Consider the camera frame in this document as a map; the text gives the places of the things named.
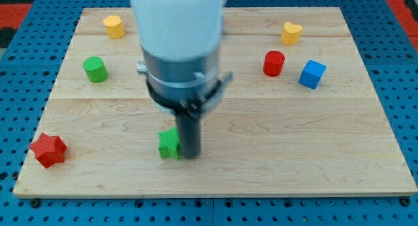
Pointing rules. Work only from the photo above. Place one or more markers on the wooden board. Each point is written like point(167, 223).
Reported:
point(268, 137)

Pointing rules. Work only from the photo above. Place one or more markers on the red cylinder block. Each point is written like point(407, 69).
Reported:
point(273, 64)

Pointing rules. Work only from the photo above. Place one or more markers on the green cylinder block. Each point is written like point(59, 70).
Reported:
point(95, 69)

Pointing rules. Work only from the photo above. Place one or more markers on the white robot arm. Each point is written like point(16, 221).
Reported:
point(180, 42)

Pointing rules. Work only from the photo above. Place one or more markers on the blue cube block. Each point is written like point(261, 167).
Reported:
point(312, 74)

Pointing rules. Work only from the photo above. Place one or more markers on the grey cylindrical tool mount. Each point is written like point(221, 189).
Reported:
point(191, 87)

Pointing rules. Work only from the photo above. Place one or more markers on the red star block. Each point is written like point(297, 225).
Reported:
point(48, 150)

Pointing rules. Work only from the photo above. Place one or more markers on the yellow heart block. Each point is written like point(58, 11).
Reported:
point(291, 33)

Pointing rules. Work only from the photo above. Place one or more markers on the yellow hexagon block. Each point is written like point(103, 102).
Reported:
point(114, 27)

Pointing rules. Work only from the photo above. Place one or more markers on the green star block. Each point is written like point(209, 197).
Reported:
point(169, 144)

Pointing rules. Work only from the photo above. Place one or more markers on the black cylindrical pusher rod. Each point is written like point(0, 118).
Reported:
point(189, 136)

